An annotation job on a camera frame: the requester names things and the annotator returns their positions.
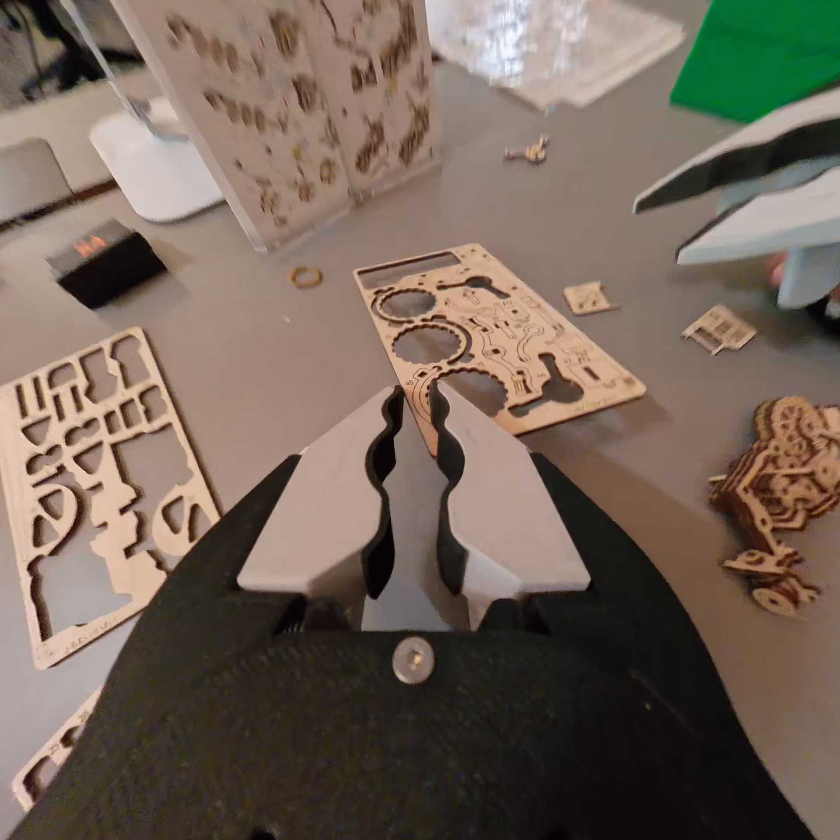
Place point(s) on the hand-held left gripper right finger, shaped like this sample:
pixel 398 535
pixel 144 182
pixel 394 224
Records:
pixel 518 525

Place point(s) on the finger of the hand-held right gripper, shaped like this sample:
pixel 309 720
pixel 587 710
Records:
pixel 787 223
pixel 774 134

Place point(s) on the wooden sheet with gear holes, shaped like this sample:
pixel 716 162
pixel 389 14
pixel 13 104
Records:
pixel 617 384

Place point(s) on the black timer box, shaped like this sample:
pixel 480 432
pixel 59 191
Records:
pixel 111 275

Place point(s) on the wooden mechanical model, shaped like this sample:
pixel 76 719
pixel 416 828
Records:
pixel 774 472

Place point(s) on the small wooden card circle marks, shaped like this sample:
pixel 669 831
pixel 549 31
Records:
pixel 587 298

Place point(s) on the white round stand base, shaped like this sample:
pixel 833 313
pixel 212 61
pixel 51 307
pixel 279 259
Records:
pixel 151 184

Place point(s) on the wooden sheet with long cutouts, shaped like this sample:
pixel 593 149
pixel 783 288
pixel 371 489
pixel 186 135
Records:
pixel 121 525

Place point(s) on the instruction booklet in clear stand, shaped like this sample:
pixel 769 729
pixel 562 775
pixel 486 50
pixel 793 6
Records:
pixel 262 131

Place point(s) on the green plastic bin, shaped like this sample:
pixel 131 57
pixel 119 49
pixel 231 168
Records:
pixel 754 59

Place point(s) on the small wooden key piece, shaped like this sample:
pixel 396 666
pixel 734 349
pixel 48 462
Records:
pixel 525 152

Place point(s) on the yellow rubber band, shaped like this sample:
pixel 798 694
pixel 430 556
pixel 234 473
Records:
pixel 292 277

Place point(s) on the grey desk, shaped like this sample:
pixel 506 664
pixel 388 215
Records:
pixel 590 216

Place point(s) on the clear plastic sleeve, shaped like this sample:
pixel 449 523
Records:
pixel 558 46

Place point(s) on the wooden sheet with small cutouts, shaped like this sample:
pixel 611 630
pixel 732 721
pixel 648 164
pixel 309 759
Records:
pixel 72 722

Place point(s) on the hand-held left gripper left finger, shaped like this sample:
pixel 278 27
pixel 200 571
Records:
pixel 308 525

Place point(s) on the slotted small wooden card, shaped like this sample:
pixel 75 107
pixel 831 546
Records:
pixel 728 325

